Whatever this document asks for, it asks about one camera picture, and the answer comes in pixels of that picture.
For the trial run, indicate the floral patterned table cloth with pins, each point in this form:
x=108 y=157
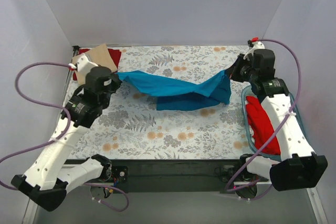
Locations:
x=132 y=128

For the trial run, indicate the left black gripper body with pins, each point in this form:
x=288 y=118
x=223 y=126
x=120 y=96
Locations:
x=114 y=82

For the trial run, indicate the white t shirt in bin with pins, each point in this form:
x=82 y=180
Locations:
x=252 y=115

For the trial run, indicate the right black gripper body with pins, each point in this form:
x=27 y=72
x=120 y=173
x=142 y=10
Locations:
x=238 y=67

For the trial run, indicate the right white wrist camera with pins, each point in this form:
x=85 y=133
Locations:
x=253 y=44

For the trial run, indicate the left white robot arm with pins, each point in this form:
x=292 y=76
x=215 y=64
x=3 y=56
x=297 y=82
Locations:
x=44 y=182

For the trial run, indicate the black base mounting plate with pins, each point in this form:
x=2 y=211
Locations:
x=171 y=175

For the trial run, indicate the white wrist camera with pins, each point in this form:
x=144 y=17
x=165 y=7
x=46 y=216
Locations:
x=82 y=65
x=253 y=44

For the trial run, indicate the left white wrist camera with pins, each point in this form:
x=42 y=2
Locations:
x=82 y=65

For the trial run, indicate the red t shirt in bin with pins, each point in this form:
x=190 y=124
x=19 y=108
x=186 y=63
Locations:
x=264 y=127

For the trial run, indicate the folded dark red t shirt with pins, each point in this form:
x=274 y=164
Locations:
x=114 y=54

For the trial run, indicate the folded beige t shirt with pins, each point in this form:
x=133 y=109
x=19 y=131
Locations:
x=98 y=56

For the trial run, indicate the clear blue plastic bin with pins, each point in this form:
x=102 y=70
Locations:
x=247 y=91

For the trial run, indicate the blue t shirt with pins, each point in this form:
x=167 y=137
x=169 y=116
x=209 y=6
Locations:
x=172 y=94

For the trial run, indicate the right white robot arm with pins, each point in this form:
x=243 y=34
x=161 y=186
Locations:
x=286 y=159

